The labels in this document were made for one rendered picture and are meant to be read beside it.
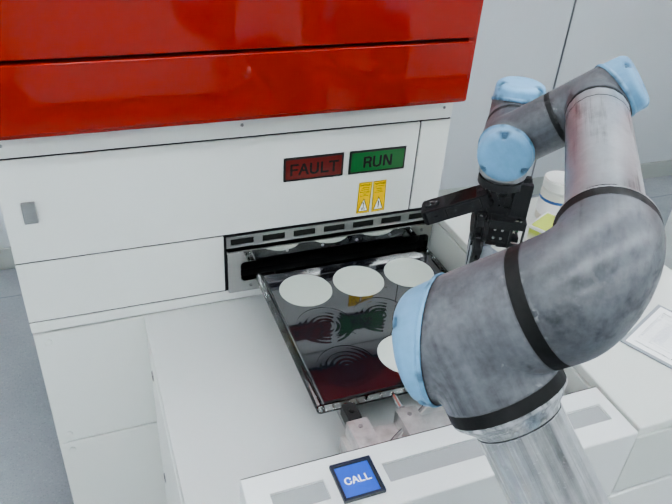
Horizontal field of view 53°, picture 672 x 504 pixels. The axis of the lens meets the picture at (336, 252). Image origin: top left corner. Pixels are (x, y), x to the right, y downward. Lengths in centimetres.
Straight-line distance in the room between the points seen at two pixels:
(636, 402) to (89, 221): 92
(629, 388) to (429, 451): 34
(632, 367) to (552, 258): 61
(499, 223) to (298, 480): 51
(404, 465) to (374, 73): 64
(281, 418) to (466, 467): 35
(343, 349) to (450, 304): 57
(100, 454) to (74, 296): 43
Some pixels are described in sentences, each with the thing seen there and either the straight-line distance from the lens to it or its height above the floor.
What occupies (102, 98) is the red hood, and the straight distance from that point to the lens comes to 109.
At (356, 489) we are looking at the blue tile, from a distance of 88.
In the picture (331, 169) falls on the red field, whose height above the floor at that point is 109.
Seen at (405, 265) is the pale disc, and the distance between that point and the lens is 137.
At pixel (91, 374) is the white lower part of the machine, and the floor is 69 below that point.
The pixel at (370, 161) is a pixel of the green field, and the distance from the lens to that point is 131.
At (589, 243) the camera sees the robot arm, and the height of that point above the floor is 139.
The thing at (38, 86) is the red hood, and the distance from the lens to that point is 108.
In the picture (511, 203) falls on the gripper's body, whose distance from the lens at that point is 112.
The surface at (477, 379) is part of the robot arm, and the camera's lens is 60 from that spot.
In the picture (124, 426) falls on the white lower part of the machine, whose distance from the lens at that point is 156.
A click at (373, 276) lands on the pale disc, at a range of 133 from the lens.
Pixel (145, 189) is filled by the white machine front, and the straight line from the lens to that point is 121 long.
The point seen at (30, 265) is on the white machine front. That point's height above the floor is 97.
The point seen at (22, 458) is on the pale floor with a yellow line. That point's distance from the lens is 228.
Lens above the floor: 167
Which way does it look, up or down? 34 degrees down
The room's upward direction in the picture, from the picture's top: 4 degrees clockwise
